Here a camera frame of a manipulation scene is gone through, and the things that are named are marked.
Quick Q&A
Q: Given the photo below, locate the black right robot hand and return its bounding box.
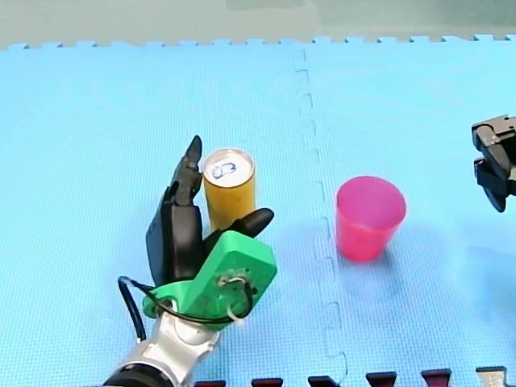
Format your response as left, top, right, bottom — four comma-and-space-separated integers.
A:
471, 114, 516, 214

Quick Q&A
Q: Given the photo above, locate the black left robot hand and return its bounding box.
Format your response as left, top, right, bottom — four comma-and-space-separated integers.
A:
144, 135, 276, 286

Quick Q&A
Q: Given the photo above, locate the yellow drink can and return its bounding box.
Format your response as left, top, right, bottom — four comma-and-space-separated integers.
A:
202, 148, 258, 235

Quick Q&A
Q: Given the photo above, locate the pink plastic cup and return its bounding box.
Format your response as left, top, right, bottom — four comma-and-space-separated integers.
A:
335, 174, 408, 264

